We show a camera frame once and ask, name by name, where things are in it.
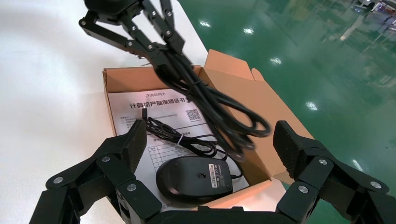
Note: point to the white printed warranty sheet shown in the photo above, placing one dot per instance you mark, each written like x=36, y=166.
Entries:
x=161, y=105

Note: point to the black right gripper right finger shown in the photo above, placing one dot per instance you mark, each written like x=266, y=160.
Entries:
x=315, y=173

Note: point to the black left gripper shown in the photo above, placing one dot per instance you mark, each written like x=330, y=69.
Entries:
x=111, y=6

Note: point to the brown cardboard storage box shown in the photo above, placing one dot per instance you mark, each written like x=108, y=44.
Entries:
x=247, y=92

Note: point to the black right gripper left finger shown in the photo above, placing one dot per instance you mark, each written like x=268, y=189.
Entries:
x=114, y=176

